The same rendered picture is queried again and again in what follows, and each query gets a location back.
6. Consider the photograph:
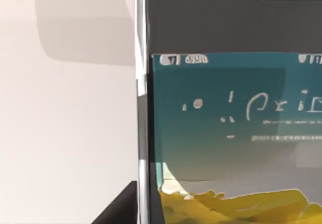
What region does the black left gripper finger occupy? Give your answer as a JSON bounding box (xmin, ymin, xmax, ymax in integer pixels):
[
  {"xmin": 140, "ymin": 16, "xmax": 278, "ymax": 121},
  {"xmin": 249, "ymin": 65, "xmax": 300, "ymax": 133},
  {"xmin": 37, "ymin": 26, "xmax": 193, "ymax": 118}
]
[{"xmin": 91, "ymin": 180, "xmax": 138, "ymax": 224}]

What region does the black smartphone with blue screen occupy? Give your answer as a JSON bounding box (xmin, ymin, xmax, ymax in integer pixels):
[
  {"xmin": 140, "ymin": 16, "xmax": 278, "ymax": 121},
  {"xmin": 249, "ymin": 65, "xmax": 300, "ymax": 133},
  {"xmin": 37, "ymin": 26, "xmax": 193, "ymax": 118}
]
[{"xmin": 134, "ymin": 0, "xmax": 322, "ymax": 224}]

